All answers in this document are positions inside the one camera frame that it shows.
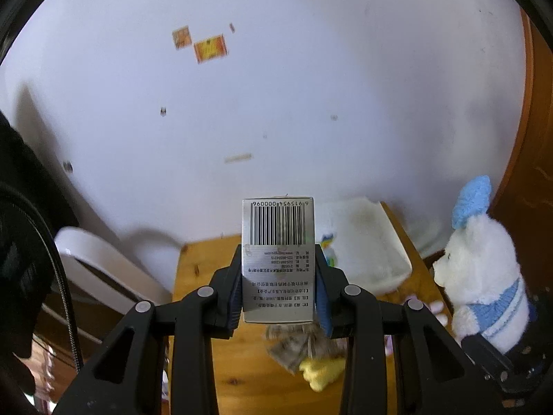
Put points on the silver barcode box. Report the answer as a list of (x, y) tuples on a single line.
[(276, 285)]

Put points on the dark bulky object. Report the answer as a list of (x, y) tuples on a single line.
[(21, 224)]

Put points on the white plastic tray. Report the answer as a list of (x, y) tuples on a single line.
[(371, 242)]

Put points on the colourful small packet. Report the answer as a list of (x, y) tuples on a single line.
[(329, 246)]

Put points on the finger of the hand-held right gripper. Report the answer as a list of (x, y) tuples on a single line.
[(484, 354)]

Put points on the beige tape strip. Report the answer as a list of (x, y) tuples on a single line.
[(237, 158)]

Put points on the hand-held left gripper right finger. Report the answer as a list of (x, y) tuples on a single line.
[(322, 304)]

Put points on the yellow plush toy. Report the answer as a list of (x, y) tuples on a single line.
[(322, 374)]

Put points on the white plush bear blue hat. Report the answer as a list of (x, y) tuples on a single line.
[(484, 259)]

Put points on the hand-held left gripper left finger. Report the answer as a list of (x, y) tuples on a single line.
[(234, 309)]

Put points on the small orange wall sticker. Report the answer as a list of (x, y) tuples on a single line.
[(182, 37)]

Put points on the large orange wall sticker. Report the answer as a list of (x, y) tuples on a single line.
[(210, 49)]

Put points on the black gooseneck tube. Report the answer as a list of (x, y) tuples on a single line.
[(65, 294)]

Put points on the grey plaid cloth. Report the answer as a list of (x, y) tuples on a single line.
[(287, 350)]

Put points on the wooden door frame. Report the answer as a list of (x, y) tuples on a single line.
[(535, 160)]

